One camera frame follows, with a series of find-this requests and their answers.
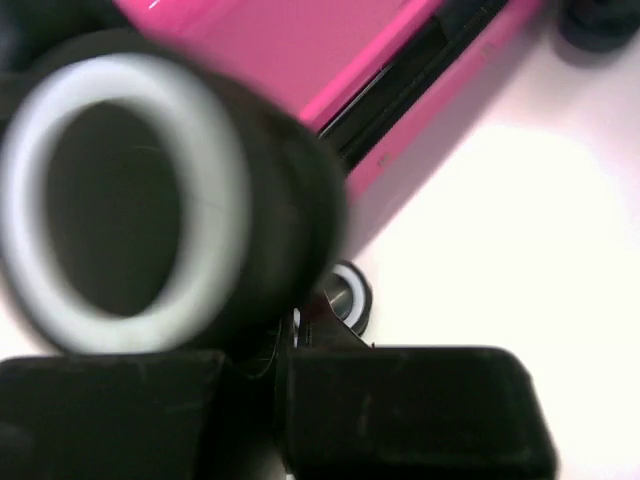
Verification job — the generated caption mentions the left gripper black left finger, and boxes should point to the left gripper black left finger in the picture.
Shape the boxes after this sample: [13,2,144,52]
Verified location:
[1,352,224,479]

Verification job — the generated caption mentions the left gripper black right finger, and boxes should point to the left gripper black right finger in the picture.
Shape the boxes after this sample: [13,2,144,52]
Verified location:
[284,347,557,479]

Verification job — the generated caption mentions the pink suitcase with dark lining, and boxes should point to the pink suitcase with dark lining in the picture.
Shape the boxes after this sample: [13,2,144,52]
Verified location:
[0,0,640,361]

